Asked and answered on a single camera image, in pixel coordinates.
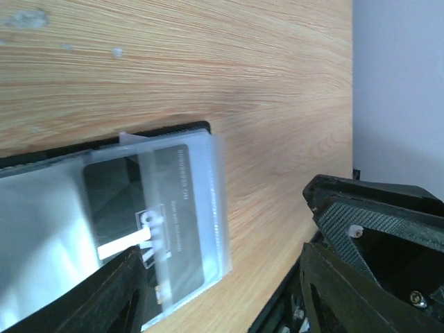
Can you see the black card holder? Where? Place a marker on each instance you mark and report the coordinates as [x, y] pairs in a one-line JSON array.
[[48, 244]]

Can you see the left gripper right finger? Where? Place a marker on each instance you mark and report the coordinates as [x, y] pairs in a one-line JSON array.
[[340, 299]]

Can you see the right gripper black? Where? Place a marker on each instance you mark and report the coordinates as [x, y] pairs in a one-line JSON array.
[[402, 243]]

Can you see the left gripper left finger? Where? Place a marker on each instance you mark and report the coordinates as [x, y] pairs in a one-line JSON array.
[[110, 300]]

